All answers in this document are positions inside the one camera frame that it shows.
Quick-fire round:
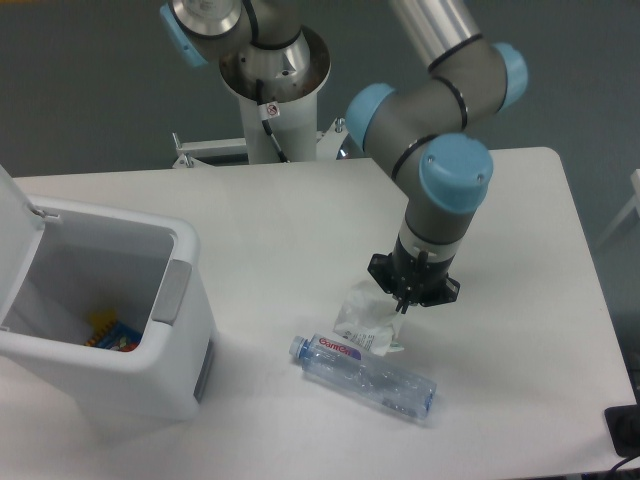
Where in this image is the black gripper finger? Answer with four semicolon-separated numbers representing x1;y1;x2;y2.
418;274;460;307
367;253;399;297

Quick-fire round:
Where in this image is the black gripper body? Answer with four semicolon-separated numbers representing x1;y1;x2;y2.
392;239;452;303

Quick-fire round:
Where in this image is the white plastic wrapper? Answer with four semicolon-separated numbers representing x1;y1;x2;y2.
333;281;404;356

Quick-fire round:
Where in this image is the clear plastic water bottle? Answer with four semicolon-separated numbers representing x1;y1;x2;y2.
289;334;436;421

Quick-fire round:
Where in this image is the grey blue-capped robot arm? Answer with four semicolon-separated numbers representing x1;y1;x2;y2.
160;1;528;312

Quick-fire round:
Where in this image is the white open trash can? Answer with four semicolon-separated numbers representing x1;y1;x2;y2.
1;174;215;420

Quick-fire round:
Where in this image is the white furniture leg right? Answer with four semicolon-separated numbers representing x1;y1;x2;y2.
595;169;639;249

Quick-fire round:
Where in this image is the black device at table edge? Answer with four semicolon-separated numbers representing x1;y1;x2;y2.
604;405;639;457

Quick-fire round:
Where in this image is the colourful snack packet in bin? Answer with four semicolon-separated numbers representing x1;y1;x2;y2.
84;309;142;352

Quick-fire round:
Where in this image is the black cable on pedestal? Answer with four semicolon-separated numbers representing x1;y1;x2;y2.
254;78;292;164

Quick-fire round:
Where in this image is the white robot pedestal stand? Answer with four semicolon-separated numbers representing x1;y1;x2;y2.
173;26;348;168

